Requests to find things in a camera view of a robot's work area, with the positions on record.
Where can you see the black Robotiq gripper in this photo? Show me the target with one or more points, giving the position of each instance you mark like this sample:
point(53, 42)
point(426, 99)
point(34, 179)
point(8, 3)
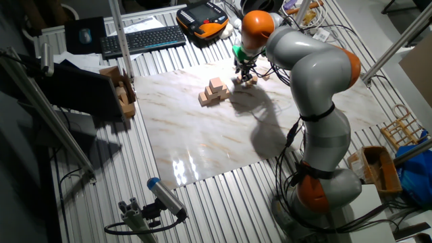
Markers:
point(245, 65)

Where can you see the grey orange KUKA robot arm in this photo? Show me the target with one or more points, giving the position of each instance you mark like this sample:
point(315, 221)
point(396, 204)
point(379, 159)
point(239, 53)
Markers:
point(317, 77)

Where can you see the medium wooden cube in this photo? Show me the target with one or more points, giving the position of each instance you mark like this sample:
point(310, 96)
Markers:
point(224, 90)
point(209, 92)
point(202, 98)
point(216, 84)
point(226, 95)

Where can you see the clear plastic box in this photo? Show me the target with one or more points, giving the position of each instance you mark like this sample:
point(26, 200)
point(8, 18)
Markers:
point(238, 40)

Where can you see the white egg shaped object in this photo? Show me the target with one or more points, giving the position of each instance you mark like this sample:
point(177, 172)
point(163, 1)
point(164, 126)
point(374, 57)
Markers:
point(227, 31)

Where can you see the white plug adapter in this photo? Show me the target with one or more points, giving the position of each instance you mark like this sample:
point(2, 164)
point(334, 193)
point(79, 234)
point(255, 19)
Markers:
point(236, 23)

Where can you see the orange black teach pendant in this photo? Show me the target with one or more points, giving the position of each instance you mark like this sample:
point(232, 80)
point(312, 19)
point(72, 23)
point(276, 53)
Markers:
point(202, 20)

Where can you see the black round spool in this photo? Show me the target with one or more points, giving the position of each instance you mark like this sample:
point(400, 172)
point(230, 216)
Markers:
point(260, 5)

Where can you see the marble pattern mat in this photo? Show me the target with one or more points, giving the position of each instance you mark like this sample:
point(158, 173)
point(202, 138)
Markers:
point(202, 135)

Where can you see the white small labelled device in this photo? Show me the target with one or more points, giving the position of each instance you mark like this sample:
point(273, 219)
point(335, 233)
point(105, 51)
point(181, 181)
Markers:
point(322, 33)

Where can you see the black computer keyboard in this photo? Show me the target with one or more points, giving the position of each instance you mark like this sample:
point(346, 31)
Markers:
point(141, 40)

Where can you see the white paper sheet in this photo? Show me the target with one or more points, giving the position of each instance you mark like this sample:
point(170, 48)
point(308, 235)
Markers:
point(81, 60)
point(141, 23)

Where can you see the wooden block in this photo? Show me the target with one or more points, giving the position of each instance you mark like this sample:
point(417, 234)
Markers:
point(129, 109)
point(121, 91)

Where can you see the brown cardboard box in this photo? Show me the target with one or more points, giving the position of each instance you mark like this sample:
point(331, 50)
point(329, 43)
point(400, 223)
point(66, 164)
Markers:
point(113, 72)

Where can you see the wooden rack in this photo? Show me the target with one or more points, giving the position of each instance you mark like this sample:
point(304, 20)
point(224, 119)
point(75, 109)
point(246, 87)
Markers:
point(401, 125)

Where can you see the dark computer mouse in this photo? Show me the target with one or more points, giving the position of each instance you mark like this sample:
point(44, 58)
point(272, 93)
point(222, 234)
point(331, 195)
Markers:
point(85, 35)

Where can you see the black monitor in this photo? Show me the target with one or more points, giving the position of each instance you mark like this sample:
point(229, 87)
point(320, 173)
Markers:
point(77, 89)

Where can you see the orange cardboard box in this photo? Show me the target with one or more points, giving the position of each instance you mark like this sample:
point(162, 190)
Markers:
point(388, 175)

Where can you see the brown cardboard sheet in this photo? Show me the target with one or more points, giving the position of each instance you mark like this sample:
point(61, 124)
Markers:
point(420, 74)

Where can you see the black mouse pad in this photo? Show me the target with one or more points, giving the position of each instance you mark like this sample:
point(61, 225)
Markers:
point(72, 44)

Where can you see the blue bag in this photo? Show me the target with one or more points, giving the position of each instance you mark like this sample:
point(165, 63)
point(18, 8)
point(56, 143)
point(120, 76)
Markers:
point(416, 179)

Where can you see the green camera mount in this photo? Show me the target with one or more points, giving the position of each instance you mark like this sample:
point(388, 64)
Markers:
point(240, 53)

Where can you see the aluminium upright post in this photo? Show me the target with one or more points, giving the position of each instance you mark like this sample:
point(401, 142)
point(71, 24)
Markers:
point(302, 11)

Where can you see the aluminium frame profile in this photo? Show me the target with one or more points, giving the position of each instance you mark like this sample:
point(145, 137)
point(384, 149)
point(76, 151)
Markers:
point(121, 40)

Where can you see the silver depth camera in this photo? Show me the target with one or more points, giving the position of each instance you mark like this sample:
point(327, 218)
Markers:
point(167, 197)

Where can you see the long aluminium frame bar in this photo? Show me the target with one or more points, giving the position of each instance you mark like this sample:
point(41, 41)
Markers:
point(401, 42)
point(50, 113)

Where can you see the black camera bracket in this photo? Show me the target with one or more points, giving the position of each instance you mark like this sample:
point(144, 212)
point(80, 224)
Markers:
point(152, 212)

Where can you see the short aluminium profile mount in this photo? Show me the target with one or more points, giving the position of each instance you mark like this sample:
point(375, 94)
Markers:
point(135, 221)

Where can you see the grey upright depth camera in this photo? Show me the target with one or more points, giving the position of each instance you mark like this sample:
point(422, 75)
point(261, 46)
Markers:
point(47, 59)

